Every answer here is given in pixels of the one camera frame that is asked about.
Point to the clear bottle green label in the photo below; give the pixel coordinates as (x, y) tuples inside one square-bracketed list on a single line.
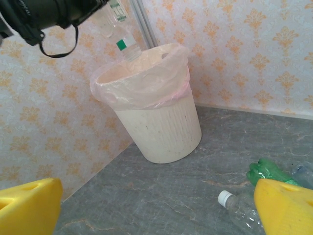
[(112, 24)]

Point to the clear bottle white cap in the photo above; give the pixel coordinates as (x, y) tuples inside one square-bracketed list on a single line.
[(239, 210)]

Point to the cream plastic bin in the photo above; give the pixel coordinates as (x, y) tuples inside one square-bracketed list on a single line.
[(161, 137)]

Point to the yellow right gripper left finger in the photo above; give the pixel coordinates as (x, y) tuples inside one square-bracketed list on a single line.
[(27, 210)]

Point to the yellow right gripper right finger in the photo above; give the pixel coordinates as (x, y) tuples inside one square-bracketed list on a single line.
[(286, 210)]

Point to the aluminium frame post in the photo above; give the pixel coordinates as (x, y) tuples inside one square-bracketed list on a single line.
[(143, 24)]

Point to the large green bottle white label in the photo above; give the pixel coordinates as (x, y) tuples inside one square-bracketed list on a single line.
[(266, 171)]

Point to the clear bottle purple label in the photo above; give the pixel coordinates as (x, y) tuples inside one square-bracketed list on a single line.
[(305, 173)]

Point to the pink translucent bin liner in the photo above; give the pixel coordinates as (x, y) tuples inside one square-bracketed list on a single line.
[(146, 93)]

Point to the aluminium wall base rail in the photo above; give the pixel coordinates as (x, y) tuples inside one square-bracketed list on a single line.
[(256, 111)]

